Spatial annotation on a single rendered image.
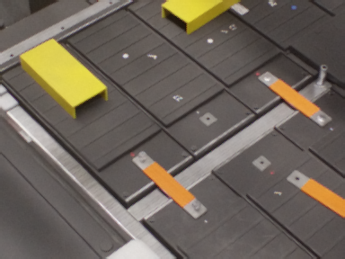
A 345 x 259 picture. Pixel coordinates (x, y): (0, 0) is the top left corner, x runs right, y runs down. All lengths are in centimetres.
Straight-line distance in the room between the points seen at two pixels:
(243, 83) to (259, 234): 33
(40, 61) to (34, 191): 34
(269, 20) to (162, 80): 26
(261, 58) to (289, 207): 33
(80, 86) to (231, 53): 29
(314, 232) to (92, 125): 40
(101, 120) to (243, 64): 28
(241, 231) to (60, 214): 28
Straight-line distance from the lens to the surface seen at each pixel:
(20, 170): 115
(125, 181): 126
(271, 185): 125
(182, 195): 124
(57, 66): 139
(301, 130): 135
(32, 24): 173
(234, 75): 141
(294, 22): 153
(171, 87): 139
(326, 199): 124
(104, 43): 147
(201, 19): 149
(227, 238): 119
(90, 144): 130
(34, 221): 110
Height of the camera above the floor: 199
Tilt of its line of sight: 48 degrees down
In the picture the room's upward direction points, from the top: 1 degrees clockwise
